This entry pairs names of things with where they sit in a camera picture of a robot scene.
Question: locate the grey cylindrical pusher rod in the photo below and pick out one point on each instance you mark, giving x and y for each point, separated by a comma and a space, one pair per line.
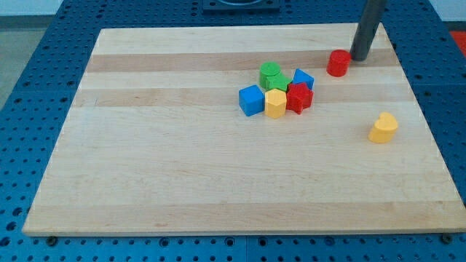
367, 28

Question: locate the light wooden board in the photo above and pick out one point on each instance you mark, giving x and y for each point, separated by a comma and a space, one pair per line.
155, 142

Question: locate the red cylinder block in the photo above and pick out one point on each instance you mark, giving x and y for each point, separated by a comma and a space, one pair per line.
338, 63

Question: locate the green star block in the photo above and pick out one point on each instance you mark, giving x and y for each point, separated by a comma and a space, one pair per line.
279, 82

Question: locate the blue cube block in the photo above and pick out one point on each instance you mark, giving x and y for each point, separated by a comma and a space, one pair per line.
251, 100

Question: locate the green cylinder block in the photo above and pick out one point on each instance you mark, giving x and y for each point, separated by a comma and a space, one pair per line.
267, 69

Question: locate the blue triangle block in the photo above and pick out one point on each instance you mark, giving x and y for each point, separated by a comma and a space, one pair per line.
301, 76

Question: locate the yellow hexagon block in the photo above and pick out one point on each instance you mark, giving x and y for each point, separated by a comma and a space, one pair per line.
275, 103

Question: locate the yellow heart block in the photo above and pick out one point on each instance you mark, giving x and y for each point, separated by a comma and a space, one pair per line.
383, 129

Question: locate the red star block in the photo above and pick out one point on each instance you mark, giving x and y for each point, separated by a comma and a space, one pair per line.
299, 97

